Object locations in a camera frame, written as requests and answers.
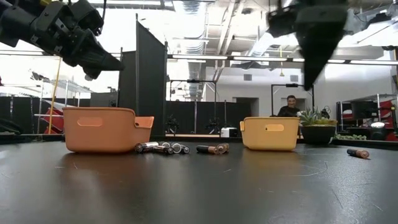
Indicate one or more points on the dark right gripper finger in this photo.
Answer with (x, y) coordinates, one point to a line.
(317, 46)

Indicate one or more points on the potted succulent plant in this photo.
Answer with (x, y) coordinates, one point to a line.
(317, 132)

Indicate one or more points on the red and black shelf unit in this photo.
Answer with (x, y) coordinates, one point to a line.
(387, 115)

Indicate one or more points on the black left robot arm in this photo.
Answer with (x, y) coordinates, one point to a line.
(15, 26)

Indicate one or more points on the orange plastic bin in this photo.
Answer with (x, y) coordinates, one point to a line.
(102, 133)

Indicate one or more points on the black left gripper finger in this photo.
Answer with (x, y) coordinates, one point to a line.
(99, 60)
(92, 75)

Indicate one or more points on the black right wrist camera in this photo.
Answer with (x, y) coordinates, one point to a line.
(281, 23)

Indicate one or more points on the yellow plastic bin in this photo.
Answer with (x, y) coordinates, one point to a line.
(269, 137)

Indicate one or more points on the black metal gantry frame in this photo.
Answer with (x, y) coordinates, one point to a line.
(272, 99)
(215, 105)

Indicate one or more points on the person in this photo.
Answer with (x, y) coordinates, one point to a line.
(288, 109)

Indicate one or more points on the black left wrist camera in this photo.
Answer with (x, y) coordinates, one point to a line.
(85, 15)

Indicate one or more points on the black partition panel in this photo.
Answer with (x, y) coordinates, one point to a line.
(149, 81)

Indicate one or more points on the white box device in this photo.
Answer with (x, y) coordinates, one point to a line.
(228, 132)

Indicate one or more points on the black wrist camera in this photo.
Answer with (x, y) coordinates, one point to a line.
(281, 23)
(85, 15)

